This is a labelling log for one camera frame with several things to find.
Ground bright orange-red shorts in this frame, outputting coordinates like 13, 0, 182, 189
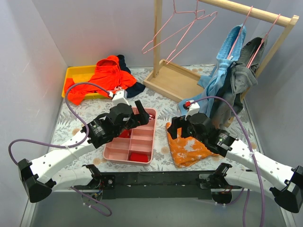
65, 55, 126, 104

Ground pink wire hanger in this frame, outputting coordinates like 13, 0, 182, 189
141, 0, 205, 55
166, 0, 218, 64

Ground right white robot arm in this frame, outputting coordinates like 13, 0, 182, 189
167, 113, 303, 213

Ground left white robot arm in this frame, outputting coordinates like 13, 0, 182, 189
18, 101, 150, 203

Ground navy blue shorts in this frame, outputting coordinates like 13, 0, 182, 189
117, 54, 146, 98

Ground grey shorts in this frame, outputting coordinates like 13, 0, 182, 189
210, 34, 267, 128

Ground light blue shorts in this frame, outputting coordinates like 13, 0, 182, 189
178, 25, 246, 116

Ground pink hanger holding grey shorts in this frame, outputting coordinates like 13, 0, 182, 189
246, 14, 281, 69

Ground pink hanger holding blue shorts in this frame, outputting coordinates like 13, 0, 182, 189
228, 5, 253, 60

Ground red white striped sock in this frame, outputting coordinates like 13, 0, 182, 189
149, 114, 156, 120

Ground red sock in organizer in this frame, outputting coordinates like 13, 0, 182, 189
118, 130, 132, 139

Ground orange white patterned cloth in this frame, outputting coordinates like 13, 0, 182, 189
167, 128, 218, 168

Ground pink compartment organizer box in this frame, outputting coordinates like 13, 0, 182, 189
103, 108, 157, 166

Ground red sock front compartment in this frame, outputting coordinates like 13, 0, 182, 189
129, 152, 149, 163

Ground wooden clothes rack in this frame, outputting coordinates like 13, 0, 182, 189
143, 0, 299, 102

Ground floral patterned table mat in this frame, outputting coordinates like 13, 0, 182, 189
51, 64, 263, 172

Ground yellow plastic tray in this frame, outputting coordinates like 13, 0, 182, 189
62, 65, 108, 105

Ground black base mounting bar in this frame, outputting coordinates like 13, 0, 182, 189
75, 165, 241, 205

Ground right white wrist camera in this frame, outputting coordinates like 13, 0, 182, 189
183, 100, 200, 120

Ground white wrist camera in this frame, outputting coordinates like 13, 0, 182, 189
183, 100, 200, 120
109, 89, 129, 106

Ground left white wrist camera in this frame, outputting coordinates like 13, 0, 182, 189
109, 89, 129, 106

